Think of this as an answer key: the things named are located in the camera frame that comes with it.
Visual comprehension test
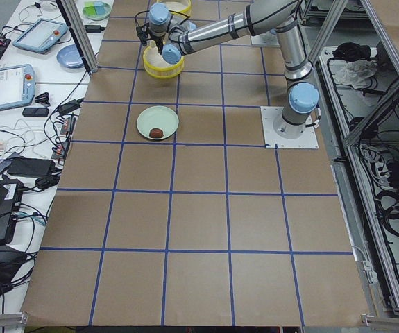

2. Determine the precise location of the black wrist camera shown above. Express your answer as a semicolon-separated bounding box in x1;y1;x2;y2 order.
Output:
136;24;150;47

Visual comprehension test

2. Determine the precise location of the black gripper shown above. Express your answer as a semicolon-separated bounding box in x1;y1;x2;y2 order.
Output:
149;31;166;52

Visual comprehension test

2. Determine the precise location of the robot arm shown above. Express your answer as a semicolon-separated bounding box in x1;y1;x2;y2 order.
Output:
136;1;319;126

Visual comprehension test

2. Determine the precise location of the teach pendant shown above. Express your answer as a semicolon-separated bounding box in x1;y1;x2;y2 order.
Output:
0;64;35;111
12;19;68;54

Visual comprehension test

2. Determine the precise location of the green plate with blocks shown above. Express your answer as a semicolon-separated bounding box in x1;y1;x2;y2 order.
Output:
82;1;112;21

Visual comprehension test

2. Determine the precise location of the yellow steamer basket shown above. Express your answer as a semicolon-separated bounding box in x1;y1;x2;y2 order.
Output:
160;0;192;15
142;46;185;79

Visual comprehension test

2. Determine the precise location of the near teach pendant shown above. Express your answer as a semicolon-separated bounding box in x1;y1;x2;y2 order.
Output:
0;64;35;111

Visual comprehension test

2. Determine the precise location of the blue plate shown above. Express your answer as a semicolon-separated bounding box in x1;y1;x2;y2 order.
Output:
56;44;84;69

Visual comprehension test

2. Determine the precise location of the black power brick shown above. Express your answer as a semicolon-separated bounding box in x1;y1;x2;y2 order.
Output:
7;157;55;178

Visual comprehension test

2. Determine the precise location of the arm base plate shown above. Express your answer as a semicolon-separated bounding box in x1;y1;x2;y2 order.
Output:
260;106;319;150

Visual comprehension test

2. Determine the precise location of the aluminium frame post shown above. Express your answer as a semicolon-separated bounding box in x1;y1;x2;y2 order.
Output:
56;0;99;74

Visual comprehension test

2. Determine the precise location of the black phone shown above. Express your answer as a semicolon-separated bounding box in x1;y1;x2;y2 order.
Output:
22;107;49;118

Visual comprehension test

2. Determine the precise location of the right yellow steamer basket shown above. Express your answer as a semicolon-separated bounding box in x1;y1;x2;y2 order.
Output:
160;0;192;15

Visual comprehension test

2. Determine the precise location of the middle yellow steamer basket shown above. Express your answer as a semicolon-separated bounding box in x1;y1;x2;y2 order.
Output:
142;46;185;79

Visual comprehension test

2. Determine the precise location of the brown bun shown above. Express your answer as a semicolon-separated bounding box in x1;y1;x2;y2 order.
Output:
149;128;164;139

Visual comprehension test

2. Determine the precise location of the crumpled white cloth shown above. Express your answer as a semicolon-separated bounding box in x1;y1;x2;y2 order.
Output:
334;60;377;89

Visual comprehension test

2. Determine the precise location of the far teach pendant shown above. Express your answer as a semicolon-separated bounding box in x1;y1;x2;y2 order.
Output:
12;19;68;54

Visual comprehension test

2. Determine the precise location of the black power adapter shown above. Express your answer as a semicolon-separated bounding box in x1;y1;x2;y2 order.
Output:
84;24;105;34

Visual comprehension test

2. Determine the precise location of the light green plate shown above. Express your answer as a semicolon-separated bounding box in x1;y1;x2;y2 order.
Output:
136;105;179;140

